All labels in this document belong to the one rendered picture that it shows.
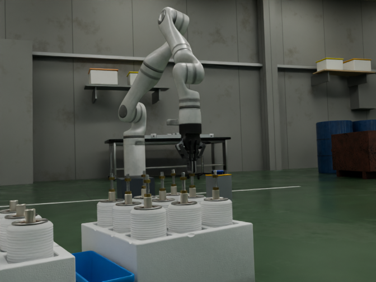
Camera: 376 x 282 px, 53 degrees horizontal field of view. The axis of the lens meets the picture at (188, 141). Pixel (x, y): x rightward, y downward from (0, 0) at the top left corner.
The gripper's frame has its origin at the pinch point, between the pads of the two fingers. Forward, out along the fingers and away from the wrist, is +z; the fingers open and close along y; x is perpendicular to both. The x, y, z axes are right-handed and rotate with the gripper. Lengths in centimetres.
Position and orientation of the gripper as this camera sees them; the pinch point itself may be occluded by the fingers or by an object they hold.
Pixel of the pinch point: (191, 167)
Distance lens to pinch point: 125.3
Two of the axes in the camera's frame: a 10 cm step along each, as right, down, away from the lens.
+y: 7.0, 0.0, 7.2
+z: 0.4, 10.0, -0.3
